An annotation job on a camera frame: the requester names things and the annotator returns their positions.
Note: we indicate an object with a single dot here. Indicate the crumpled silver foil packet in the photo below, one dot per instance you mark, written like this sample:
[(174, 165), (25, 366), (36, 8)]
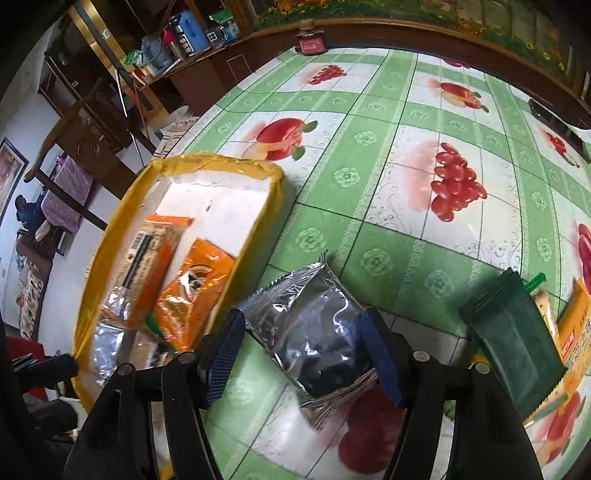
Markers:
[(108, 346)]

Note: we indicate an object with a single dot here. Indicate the framed wall picture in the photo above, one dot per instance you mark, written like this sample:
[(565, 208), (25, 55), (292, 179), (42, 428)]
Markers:
[(10, 168)]

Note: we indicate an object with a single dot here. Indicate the clear blue water jug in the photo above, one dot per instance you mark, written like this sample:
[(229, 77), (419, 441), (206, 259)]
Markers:
[(157, 55)]

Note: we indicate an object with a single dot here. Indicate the red-lid flask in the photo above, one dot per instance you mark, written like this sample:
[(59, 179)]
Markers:
[(171, 44)]

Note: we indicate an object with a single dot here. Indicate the green box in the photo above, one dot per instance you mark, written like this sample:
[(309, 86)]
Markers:
[(224, 23)]

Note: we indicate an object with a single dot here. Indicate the small red jar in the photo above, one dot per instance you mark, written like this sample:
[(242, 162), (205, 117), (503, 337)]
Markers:
[(311, 42)]

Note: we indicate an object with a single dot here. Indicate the clear cracker packet green strip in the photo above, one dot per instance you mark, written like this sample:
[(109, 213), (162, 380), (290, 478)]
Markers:
[(542, 300)]

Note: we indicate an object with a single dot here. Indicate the orange snack packet brown logo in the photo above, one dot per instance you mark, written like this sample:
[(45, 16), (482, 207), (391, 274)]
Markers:
[(203, 267)]

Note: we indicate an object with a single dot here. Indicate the green fruit-print tablecloth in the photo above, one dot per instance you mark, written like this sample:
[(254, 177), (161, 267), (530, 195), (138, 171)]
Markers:
[(369, 221)]

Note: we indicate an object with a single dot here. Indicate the yellow-orange biscuit packet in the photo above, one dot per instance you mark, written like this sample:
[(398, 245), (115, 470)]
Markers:
[(577, 341)]

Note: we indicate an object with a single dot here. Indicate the dark green snack packet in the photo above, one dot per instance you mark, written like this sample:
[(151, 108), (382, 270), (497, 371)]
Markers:
[(508, 332)]

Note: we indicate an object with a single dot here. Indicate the silver foil snack packet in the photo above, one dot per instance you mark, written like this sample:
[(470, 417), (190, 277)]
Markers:
[(314, 332)]

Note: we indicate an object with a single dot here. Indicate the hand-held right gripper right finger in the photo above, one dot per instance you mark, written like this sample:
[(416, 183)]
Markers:
[(381, 360)]

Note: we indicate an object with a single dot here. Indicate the table with purple cloth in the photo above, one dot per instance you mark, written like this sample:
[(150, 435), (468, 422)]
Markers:
[(69, 189)]

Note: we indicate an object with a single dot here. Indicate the floral sofa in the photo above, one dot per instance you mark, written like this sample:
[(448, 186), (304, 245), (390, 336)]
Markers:
[(32, 295)]

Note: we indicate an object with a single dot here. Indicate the dark wooden chair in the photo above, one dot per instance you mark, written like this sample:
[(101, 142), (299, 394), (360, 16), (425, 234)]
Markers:
[(92, 143)]

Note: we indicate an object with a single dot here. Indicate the blue thermos jug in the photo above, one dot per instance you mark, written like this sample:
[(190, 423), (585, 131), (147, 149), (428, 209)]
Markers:
[(194, 30)]

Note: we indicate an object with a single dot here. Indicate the flower-print wall panel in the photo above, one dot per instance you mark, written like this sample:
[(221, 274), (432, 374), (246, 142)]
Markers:
[(415, 14)]

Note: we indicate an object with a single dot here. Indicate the green bag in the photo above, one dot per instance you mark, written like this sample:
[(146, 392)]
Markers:
[(134, 57)]

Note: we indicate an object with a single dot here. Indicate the yellow-rimmed white tray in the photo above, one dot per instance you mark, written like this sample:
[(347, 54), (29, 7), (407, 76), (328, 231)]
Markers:
[(207, 203)]

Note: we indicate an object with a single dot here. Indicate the dark wooden cabinet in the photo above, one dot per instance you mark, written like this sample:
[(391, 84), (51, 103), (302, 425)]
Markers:
[(217, 69)]

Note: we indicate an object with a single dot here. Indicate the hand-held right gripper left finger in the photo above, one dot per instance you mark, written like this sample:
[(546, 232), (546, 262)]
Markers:
[(221, 364)]

